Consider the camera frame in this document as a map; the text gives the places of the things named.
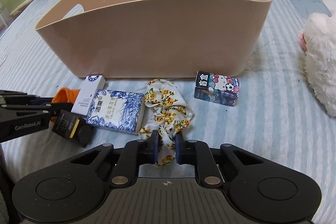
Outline orange fabric scrunchie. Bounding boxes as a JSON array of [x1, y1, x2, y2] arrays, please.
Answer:
[[52, 88, 80, 104]]

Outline black yellow small box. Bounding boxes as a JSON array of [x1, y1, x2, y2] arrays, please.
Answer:
[[52, 110, 93, 148]]

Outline white slim carton box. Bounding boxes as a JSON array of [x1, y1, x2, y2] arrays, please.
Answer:
[[71, 75, 105, 116]]

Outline yellow floral white scrunchie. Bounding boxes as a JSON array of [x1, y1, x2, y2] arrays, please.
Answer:
[[138, 79, 193, 166]]

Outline blue white porcelain-print box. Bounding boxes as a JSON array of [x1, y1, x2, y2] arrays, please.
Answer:
[[86, 89, 145, 135]]

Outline Hello Kitty blind box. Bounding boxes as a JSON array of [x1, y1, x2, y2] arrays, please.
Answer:
[[194, 71, 240, 106]]

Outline striped light blue bedsheet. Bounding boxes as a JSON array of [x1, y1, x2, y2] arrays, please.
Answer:
[[1, 0, 335, 223]]

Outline beige plastic storage bin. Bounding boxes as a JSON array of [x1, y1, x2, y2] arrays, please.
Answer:
[[36, 0, 272, 79]]

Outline white fluffy plush toy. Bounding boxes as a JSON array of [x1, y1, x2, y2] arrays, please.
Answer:
[[299, 13, 335, 117]]

